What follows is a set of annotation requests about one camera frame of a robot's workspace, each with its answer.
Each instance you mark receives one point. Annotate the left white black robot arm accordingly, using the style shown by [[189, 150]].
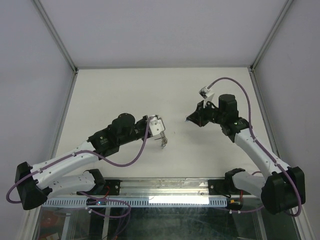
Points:
[[37, 183]]

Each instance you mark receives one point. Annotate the grey slotted cable duct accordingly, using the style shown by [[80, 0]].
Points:
[[139, 202]]

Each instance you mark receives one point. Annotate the left aluminium frame post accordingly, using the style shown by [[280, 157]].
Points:
[[54, 34]]

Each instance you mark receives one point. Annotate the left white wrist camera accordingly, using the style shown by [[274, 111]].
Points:
[[156, 125]]

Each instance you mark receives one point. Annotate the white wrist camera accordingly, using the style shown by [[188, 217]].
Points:
[[156, 125], [207, 94]]

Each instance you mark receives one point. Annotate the right aluminium frame post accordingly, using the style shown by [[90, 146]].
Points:
[[271, 34]]

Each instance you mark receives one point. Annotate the aluminium mounting rail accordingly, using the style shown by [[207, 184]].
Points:
[[128, 188]]

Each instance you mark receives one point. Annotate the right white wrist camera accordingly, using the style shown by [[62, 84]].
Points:
[[207, 94]]

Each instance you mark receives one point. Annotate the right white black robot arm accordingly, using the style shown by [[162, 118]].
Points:
[[279, 187]]

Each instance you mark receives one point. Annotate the metal keyring holder with rings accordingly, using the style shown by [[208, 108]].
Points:
[[163, 138]]

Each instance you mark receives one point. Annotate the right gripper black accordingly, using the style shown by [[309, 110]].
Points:
[[197, 117]]

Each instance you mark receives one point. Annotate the aluminium frame post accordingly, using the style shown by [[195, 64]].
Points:
[[54, 34], [271, 34]]

